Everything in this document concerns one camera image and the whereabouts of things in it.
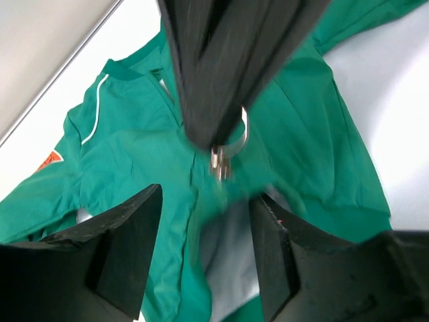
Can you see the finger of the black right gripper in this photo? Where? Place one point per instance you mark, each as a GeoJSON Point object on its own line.
{"type": "Point", "coordinates": [195, 31]}
{"type": "Point", "coordinates": [244, 45]}

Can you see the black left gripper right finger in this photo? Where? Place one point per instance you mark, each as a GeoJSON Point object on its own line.
{"type": "Point", "coordinates": [307, 274]}

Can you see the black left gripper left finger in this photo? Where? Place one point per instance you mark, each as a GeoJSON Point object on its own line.
{"type": "Point", "coordinates": [94, 271]}

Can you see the green jacket white lining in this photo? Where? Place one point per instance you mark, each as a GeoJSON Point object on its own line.
{"type": "Point", "coordinates": [128, 133]}

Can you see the aluminium frame rail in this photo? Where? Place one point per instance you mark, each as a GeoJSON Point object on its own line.
{"type": "Point", "coordinates": [39, 40]}

